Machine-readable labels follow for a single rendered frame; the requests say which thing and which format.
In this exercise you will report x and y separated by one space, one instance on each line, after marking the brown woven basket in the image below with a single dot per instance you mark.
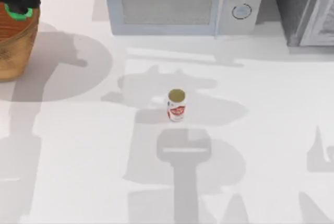
15 44

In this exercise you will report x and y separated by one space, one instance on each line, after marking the pale blue microwave door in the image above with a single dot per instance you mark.
164 2

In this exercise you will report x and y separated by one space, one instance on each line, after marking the red and white can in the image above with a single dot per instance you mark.
176 107

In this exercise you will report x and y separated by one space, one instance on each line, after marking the round microwave knob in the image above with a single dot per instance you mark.
241 11

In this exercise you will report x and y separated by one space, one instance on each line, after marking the grey cabinet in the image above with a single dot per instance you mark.
287 7

